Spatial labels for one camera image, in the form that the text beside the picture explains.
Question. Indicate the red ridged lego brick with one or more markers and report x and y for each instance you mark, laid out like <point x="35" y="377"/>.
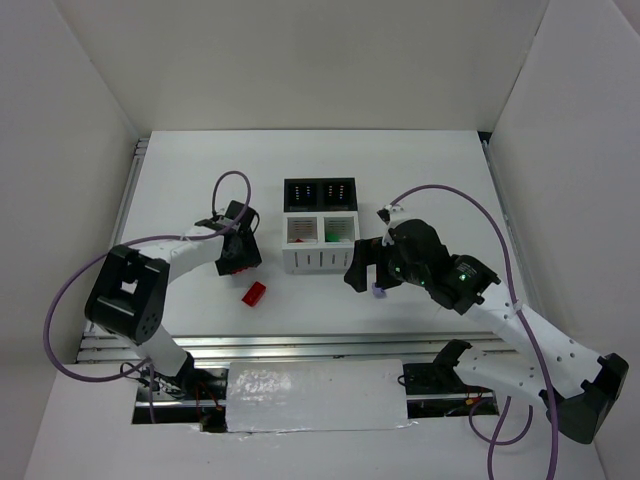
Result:
<point x="242" y="271"/>

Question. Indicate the black container pair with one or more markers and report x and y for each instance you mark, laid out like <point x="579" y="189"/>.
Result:
<point x="320" y="195"/>

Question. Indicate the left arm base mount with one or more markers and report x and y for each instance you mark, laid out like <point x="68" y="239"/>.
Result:
<point x="201" y="384"/>

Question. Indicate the purple hollow lego brick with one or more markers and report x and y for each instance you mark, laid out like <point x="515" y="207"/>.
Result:
<point x="378" y="292"/>

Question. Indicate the white foam cover panel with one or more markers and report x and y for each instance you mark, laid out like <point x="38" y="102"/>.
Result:
<point x="284" y="397"/>

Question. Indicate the red rectangular lego brick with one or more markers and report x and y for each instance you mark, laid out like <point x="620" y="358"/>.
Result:
<point x="254" y="294"/>

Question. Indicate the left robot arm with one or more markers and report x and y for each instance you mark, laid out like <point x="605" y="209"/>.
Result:
<point x="128" y="297"/>

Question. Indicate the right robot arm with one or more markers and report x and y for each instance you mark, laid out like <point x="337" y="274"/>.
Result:
<point x="552" y="370"/>

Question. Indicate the white container pair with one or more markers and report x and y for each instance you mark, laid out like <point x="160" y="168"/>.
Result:
<point x="316" y="256"/>

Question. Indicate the aluminium rail frame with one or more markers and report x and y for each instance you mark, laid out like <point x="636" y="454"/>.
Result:
<point x="440" y="176"/>

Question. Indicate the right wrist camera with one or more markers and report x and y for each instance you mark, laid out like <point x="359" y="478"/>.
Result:
<point x="392" y="214"/>

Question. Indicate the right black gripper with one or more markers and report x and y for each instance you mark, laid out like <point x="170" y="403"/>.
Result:
<point x="370" y="257"/>

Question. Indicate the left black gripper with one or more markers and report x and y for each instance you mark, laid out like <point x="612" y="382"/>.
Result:
<point x="240" y="261"/>

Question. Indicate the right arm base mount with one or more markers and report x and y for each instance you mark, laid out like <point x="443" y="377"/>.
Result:
<point x="435" y="392"/>

